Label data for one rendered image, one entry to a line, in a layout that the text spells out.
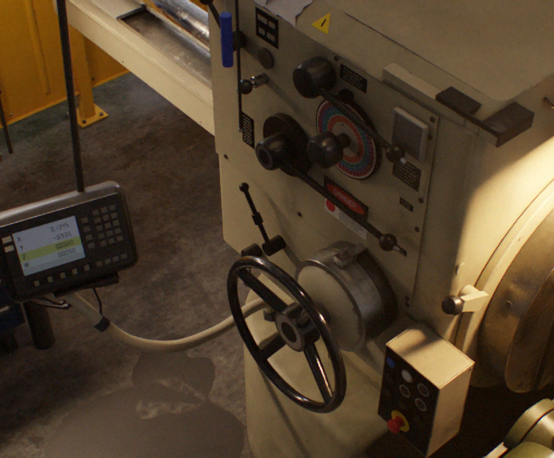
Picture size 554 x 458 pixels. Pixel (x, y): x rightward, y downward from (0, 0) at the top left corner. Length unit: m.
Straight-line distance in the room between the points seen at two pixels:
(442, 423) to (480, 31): 0.80
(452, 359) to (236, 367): 1.78
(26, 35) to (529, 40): 3.02
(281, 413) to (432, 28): 1.50
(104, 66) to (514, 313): 3.18
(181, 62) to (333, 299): 1.20
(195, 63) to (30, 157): 1.85
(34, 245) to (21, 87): 2.26
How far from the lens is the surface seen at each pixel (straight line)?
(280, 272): 1.87
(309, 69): 1.82
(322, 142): 1.82
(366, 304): 1.98
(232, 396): 3.53
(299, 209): 2.16
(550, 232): 1.97
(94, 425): 3.52
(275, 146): 2.01
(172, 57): 2.98
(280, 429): 3.02
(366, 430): 2.73
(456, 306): 1.83
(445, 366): 1.93
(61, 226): 2.37
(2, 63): 4.47
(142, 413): 3.52
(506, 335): 2.01
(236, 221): 2.45
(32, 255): 2.39
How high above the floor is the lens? 2.84
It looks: 43 degrees down
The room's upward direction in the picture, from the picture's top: straight up
